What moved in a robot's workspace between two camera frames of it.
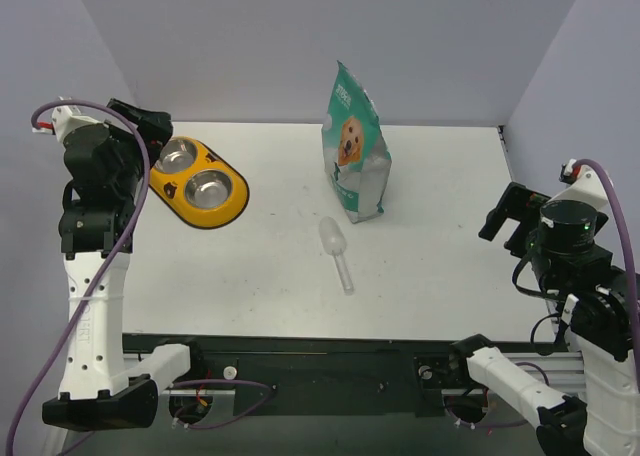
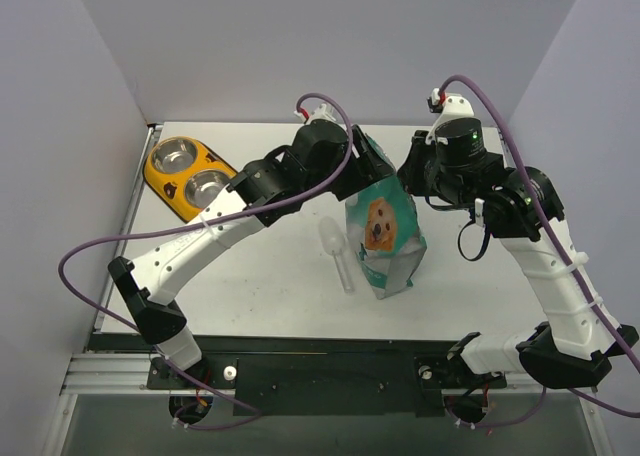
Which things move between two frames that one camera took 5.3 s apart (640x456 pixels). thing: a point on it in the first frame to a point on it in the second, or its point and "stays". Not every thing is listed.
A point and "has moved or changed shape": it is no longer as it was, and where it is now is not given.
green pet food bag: x=357 y=160 has moved or changed shape
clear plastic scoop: x=333 y=238 stays
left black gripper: x=145 y=123 to x=370 y=157
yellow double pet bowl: x=198 y=184 stays
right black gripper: x=516 y=214 to x=412 y=163
